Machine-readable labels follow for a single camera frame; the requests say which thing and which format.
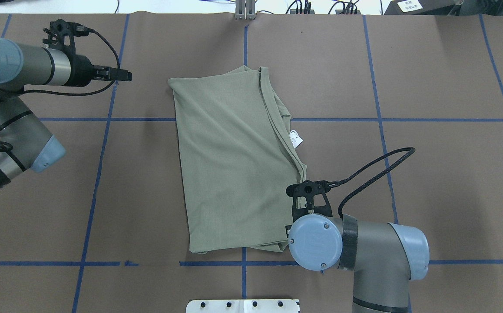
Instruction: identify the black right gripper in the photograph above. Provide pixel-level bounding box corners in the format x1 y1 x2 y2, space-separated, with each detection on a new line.
285 225 292 238

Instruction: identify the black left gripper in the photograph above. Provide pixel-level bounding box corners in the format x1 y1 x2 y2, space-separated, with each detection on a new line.
69 55 132 87

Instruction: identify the olive green long-sleeve shirt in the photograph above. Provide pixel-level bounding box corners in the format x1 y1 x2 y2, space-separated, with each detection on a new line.
168 66 307 254

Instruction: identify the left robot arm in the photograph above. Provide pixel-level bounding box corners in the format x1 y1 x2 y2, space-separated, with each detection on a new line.
0 34 132 189

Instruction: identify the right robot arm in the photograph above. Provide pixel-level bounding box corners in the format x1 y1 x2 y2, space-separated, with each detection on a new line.
286 213 430 313

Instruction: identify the white shirt price tag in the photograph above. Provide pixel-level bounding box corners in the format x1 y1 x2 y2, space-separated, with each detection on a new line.
289 130 303 149

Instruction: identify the brown table mat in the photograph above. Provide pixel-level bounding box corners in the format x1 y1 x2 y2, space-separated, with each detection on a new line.
0 12 503 313

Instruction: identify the grey orange usb hub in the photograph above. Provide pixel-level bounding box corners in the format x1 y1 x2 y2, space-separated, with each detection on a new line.
285 0 314 15
328 0 361 15

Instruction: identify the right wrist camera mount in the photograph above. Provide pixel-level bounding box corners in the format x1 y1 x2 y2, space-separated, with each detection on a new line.
285 180 340 222

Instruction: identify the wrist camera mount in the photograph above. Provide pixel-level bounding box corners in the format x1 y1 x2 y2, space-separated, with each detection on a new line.
285 180 340 222
42 19 90 57

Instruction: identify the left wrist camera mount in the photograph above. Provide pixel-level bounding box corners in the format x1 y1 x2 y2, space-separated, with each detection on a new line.
42 19 90 57

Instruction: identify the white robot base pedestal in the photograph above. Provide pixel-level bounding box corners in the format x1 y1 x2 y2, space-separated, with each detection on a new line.
185 299 301 313

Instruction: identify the aluminium frame post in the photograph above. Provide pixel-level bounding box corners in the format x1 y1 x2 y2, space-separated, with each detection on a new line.
234 0 257 20

